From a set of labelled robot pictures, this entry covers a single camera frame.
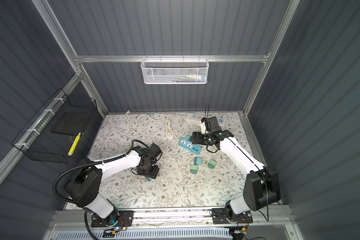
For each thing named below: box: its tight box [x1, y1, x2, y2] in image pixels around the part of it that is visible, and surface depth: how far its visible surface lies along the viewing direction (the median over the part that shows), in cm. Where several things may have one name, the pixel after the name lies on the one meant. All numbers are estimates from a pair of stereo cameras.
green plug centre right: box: [207, 159, 216, 169], surface depth 92 cm
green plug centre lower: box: [190, 164, 198, 174], surface depth 91 cm
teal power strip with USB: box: [178, 135, 202, 155], surface depth 101 cm
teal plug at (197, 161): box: [194, 156, 203, 165], surface depth 93 cm
